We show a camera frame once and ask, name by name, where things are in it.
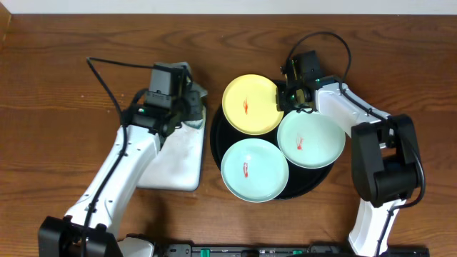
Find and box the mint plate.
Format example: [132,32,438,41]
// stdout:
[277,111,346,169]
[221,138,289,203]

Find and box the yellow plate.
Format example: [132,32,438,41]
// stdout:
[222,74,284,136]

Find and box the green scouring sponge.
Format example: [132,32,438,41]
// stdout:
[184,119,206,129]

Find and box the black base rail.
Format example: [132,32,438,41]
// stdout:
[156,243,431,257]

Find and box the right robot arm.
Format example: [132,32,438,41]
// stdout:
[276,51,426,256]

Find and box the black round tray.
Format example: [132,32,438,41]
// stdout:
[209,79,336,201]

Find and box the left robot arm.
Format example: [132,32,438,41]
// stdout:
[38,62,207,256]

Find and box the mint plate front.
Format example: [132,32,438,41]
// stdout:
[221,138,289,203]

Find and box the black rectangular foam tray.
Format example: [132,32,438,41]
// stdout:
[137,108,207,191]

